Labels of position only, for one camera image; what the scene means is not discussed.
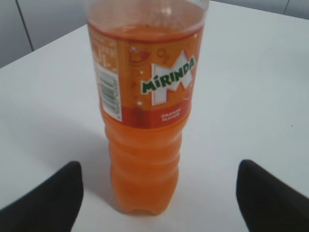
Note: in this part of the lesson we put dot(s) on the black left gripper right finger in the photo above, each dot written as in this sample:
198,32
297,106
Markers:
267,204

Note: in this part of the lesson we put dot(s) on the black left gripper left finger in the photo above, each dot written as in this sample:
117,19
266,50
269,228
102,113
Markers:
53,206

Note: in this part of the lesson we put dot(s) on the orange Mirinda soda bottle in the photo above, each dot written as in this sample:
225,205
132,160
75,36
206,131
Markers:
145,54

